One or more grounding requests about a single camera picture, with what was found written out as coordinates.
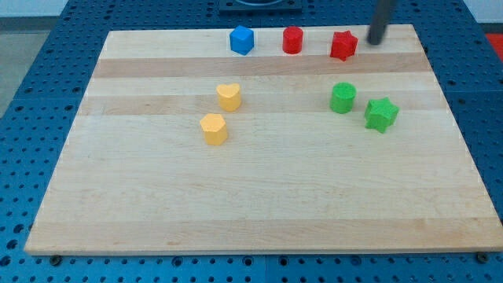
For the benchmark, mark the yellow heart block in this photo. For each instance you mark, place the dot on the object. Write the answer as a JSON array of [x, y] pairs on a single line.
[[229, 98]]

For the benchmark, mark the red star block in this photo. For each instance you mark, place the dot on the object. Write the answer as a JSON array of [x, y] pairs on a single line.
[[344, 45]]

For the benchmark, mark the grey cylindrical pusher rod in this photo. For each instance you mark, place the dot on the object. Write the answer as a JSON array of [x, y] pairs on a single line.
[[380, 20]]

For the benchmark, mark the green star block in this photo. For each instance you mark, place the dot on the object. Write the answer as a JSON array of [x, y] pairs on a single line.
[[380, 114]]

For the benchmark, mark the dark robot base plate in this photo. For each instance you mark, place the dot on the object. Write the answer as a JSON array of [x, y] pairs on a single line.
[[236, 6]]

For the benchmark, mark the yellow hexagon block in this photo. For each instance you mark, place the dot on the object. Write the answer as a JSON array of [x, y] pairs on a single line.
[[214, 129]]

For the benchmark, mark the red cylinder block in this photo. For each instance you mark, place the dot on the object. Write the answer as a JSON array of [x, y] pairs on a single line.
[[292, 40]]

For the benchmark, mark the green cylinder block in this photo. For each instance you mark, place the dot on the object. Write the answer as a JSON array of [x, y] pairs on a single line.
[[342, 99]]

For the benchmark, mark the blue cube block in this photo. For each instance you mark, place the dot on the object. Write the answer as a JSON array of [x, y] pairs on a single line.
[[242, 40]]

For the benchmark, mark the wooden board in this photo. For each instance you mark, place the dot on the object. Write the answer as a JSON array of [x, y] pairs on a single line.
[[136, 177]]

